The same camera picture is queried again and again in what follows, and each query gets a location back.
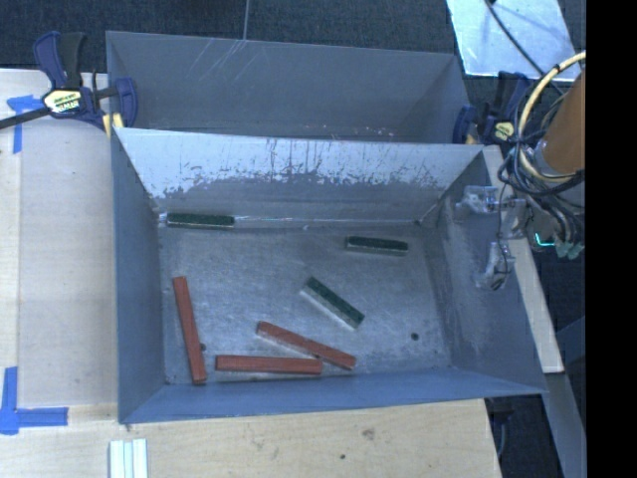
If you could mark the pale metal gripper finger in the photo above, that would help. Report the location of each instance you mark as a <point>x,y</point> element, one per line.
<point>493,264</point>
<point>473,201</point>

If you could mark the dark green flat block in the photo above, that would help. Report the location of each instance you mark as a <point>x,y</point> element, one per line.
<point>200,220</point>
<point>334,301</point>
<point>376,245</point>

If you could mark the grey metal bin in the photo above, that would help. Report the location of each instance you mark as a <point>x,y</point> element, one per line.
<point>298,287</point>

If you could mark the red-brown flat block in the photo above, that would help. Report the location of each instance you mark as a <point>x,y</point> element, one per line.
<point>189,331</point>
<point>306,345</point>
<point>269,364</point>

